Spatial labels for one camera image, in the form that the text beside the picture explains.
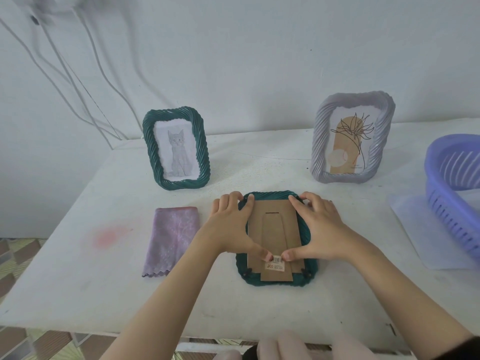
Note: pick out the person's right hand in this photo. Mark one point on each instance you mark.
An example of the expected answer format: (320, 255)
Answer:
(330, 236)

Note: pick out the person's left hand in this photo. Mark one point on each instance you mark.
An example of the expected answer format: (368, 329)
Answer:
(225, 228)

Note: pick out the brown cardboard backing board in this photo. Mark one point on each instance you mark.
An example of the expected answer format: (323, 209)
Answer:
(275, 228)

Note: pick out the purple cleaning cloth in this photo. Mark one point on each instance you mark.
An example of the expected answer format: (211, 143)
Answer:
(168, 239)

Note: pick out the purple plastic basket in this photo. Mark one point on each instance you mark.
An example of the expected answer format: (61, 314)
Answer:
(450, 221)

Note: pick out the person's right forearm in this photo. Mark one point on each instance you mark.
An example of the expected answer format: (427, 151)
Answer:
(412, 311)

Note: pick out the person's left forearm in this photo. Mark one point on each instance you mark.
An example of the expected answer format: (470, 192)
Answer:
(161, 311)

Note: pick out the black usb plug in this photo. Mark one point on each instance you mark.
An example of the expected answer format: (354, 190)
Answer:
(34, 20)

